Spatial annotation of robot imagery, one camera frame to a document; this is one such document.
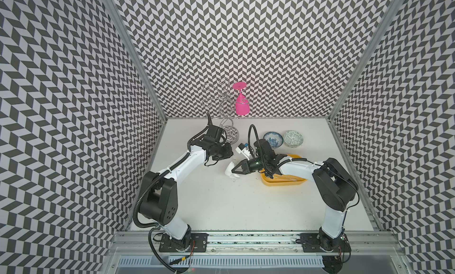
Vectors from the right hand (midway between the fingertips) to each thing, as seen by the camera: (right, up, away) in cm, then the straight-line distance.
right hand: (233, 173), depth 83 cm
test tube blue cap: (0, -1, 0) cm, 1 cm away
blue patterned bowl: (+25, +16, +23) cm, 37 cm away
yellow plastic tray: (+25, -6, +11) cm, 28 cm away
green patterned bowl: (+35, +16, +22) cm, 45 cm away
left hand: (-1, +9, +4) cm, 9 cm away
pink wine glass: (+4, +35, +10) cm, 37 cm away
